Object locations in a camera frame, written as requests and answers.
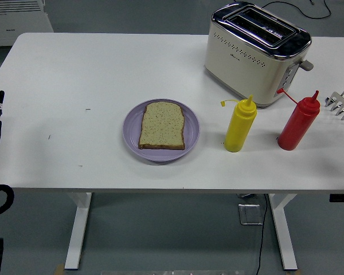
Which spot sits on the red squeeze bottle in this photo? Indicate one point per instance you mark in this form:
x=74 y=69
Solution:
x=296 y=126

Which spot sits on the slice of bread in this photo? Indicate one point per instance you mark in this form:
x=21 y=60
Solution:
x=162 y=126

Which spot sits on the white floor appliance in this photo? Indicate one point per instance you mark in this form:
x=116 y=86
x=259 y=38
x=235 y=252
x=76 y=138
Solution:
x=17 y=25

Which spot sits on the white table leg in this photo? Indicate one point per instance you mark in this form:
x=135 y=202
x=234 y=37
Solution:
x=283 y=229
x=77 y=229

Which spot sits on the purple round plate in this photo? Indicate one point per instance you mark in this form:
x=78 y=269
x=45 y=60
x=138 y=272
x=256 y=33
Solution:
x=132 y=134

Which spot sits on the yellow squeeze bottle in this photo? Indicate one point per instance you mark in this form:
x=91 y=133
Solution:
x=239 y=129

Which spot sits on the cream and chrome toaster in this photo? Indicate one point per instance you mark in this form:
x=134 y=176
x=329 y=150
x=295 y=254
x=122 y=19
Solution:
x=246 y=66

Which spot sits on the metal floor socket box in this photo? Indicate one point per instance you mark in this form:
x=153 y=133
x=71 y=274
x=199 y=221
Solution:
x=250 y=214

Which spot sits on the black table control panel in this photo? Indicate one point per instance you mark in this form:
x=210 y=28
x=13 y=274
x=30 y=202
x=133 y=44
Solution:
x=342 y=198

